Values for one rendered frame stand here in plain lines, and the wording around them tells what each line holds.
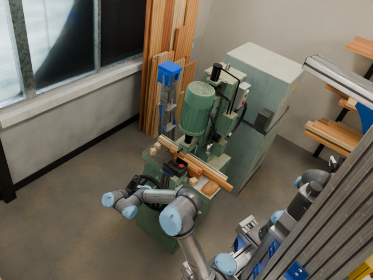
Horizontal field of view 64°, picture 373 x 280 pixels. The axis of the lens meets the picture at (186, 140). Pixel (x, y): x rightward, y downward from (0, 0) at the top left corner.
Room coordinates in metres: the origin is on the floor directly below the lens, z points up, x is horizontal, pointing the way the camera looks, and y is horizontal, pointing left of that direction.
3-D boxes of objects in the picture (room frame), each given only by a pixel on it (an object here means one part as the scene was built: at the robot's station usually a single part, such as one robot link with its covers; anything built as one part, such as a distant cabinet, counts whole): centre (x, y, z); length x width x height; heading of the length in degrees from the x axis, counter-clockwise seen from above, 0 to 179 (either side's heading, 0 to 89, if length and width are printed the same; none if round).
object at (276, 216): (1.17, -0.68, 0.98); 0.13 x 0.12 x 0.14; 63
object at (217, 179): (1.52, -0.14, 0.92); 0.54 x 0.02 x 0.04; 63
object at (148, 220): (1.69, -0.06, 0.35); 0.58 x 0.45 x 0.71; 153
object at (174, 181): (1.39, 0.03, 0.91); 0.15 x 0.14 x 0.09; 63
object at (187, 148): (1.60, -0.02, 1.03); 0.14 x 0.07 x 0.09; 153
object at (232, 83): (1.85, -0.14, 1.16); 0.22 x 0.22 x 0.72; 63
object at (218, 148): (1.68, -0.24, 1.02); 0.09 x 0.07 x 0.12; 63
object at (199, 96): (1.59, -0.01, 1.35); 0.18 x 0.18 x 0.31
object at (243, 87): (1.81, -0.28, 1.40); 0.10 x 0.06 x 0.16; 153
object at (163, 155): (1.47, -0.01, 0.87); 0.61 x 0.30 x 0.06; 63
